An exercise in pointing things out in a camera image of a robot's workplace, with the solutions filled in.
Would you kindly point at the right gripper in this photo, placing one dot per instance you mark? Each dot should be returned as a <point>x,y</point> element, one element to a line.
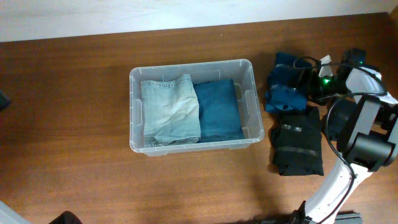
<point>315,96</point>

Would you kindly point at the teal taped garment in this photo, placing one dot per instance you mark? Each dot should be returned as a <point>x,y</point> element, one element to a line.
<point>287,91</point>

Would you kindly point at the large black garment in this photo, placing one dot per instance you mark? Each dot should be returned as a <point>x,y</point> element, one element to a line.
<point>297,143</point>

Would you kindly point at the dark blue jeans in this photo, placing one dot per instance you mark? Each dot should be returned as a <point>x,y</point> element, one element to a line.
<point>218,111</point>

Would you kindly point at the light blue jeans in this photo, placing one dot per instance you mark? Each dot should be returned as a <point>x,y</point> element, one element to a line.
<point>171,112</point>

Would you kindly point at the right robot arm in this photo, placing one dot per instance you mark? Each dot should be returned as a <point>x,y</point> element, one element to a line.
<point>367,142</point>

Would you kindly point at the clear plastic storage container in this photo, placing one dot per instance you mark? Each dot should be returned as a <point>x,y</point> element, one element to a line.
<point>240,70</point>

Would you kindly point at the small black folded garment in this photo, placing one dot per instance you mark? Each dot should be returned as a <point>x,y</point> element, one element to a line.
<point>338,118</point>

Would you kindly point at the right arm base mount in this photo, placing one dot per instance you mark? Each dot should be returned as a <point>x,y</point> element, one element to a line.
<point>349,218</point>

